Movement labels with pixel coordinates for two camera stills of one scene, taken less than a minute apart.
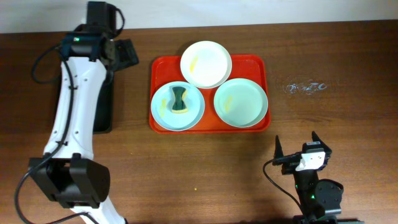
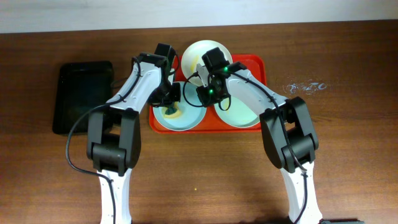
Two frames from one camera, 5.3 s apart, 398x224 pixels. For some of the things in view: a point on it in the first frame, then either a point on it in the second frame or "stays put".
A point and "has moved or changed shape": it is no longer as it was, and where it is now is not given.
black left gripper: (129, 53) → (168, 101)
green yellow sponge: (180, 104) has moved or changed shape
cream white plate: (206, 65) stays put
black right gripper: (286, 162) → (206, 92)
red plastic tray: (168, 69) stays put
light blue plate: (162, 103) stays put
